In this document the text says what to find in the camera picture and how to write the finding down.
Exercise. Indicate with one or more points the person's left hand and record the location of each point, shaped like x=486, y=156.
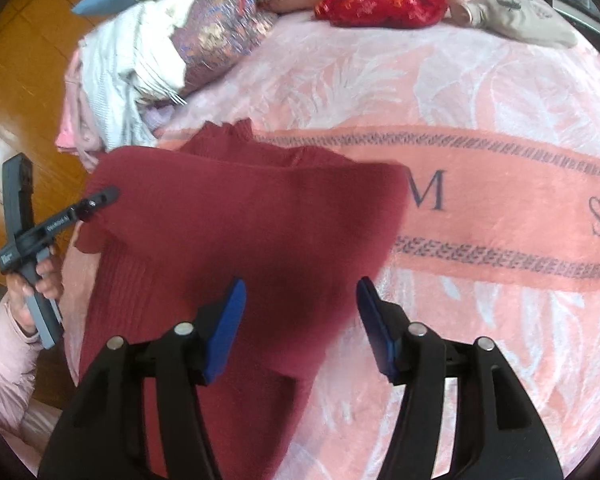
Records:
x=18, y=291

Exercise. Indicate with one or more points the purple floral patterned pillow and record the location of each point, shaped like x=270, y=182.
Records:
x=216, y=35

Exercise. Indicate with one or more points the beige cloth bag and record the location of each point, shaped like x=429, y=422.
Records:
x=520, y=20

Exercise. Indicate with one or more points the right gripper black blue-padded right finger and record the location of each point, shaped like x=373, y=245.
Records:
x=498, y=434

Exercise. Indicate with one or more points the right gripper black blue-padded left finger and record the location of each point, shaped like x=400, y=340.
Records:
x=102, y=434

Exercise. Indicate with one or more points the red embroidered pouch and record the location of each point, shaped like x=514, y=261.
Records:
x=398, y=14

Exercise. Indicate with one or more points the white striped knit garment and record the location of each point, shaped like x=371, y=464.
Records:
x=148, y=26

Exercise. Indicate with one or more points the pink sleeve left forearm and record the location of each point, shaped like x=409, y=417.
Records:
x=25, y=423

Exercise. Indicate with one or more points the dark red knit sweater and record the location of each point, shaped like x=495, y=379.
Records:
x=300, y=226

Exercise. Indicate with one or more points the pink clothes pile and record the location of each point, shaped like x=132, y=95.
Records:
x=77, y=120

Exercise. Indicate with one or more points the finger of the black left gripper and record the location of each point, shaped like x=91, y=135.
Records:
x=85, y=209

